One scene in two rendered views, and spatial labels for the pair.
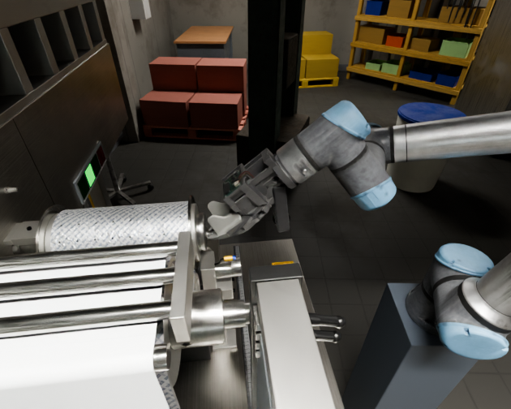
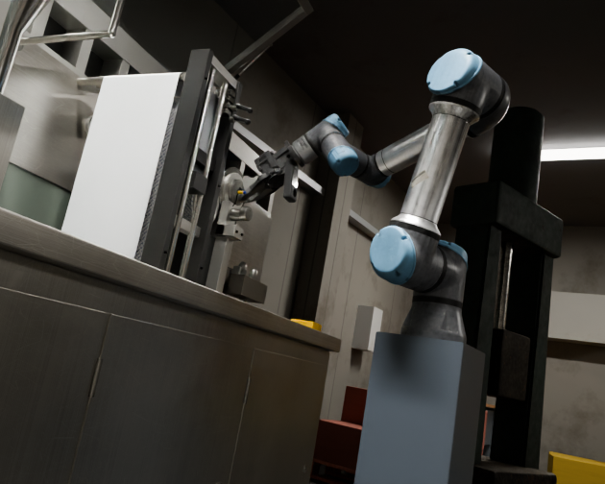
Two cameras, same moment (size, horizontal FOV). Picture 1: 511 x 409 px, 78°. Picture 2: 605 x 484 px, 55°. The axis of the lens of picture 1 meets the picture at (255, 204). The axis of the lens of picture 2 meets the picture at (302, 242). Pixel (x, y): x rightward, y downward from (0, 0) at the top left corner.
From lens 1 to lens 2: 151 cm
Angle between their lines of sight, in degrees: 58
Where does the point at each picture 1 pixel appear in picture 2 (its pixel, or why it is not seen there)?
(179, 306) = not seen: hidden behind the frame
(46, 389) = (152, 78)
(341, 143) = (323, 127)
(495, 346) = (396, 236)
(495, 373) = not seen: outside the picture
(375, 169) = (340, 140)
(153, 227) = not seen: hidden behind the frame
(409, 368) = (380, 389)
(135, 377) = (173, 77)
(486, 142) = (420, 133)
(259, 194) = (276, 162)
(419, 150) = (388, 152)
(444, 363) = (419, 378)
